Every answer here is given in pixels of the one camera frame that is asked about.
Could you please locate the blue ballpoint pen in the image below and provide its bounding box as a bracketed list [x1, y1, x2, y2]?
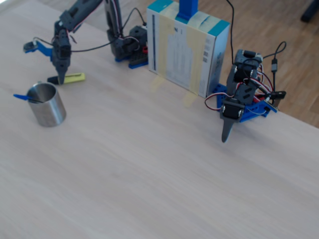
[13, 94, 45, 103]

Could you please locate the black furniture foot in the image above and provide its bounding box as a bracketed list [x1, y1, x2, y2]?
[300, 0, 319, 23]

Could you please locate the wrist camera on blue mount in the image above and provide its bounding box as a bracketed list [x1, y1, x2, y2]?
[23, 41, 54, 62]

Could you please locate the dark grey arm with camera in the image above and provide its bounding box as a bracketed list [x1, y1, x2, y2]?
[51, 0, 149, 64]

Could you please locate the long black cable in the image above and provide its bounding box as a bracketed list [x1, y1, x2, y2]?
[225, 0, 236, 67]

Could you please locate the thin black camera cable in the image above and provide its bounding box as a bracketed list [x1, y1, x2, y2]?
[32, 7, 148, 53]

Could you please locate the yellow highlighter pen black cap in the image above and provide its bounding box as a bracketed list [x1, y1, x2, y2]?
[47, 72, 86, 85]

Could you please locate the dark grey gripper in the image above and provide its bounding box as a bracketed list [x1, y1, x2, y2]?
[51, 37, 72, 85]

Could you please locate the camera-less arm gripper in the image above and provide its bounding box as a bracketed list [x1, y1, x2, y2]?
[219, 98, 246, 144]

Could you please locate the white and teal cardboard box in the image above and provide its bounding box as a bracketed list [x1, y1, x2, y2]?
[146, 0, 230, 99]

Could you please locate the red white black servo wire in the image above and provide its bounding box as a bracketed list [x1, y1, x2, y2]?
[204, 92, 226, 112]

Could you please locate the silver metal cup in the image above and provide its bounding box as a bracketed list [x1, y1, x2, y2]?
[26, 81, 67, 127]

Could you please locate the black cable with inline adapter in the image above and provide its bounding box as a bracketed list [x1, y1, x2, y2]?
[263, 41, 287, 100]

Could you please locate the blue base plate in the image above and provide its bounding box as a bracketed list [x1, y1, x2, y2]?
[114, 56, 149, 69]
[216, 84, 278, 122]

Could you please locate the dark grey arm without camera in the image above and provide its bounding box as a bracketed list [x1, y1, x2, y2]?
[225, 49, 264, 105]

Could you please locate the yellow masking tape strip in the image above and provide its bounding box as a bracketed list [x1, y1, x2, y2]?
[149, 9, 176, 95]

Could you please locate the blue upright post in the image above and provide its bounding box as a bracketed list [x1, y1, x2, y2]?
[175, 0, 199, 24]

